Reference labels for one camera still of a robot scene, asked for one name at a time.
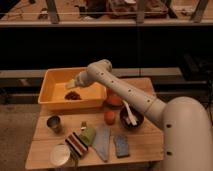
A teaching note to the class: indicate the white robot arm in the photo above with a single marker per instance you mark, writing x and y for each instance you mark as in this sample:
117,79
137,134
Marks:
188,137

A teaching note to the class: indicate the small orange fruit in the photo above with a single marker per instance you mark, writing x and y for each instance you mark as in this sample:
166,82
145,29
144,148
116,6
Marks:
109,117

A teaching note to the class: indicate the striped red white cloth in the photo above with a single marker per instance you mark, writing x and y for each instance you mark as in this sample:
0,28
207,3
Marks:
79,147

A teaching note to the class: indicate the blue sponge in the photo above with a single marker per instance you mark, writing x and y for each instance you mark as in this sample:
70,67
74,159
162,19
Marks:
121,146

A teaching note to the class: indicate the dark bowl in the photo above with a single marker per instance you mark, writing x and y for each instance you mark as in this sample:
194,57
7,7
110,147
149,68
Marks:
126,122

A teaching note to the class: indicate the small metal cup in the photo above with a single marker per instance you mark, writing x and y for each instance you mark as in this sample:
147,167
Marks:
54,123

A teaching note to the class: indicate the large orange fruit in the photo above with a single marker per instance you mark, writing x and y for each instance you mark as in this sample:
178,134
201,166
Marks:
113,99

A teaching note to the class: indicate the white round lid can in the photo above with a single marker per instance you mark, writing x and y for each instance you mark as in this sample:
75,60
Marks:
60,155

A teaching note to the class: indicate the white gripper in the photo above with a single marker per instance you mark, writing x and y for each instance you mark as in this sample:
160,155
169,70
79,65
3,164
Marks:
82,79

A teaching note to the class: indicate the brown item in tray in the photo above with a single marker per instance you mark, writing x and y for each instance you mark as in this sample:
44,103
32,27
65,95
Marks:
72,96

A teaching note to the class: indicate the wooden table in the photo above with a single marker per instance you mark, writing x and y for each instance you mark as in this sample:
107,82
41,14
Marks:
146,142

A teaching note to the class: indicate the white utensil in bowl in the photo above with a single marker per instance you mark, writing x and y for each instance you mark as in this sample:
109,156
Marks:
130,115

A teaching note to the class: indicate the grey triangular cloth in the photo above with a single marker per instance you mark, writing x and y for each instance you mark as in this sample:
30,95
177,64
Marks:
101,142

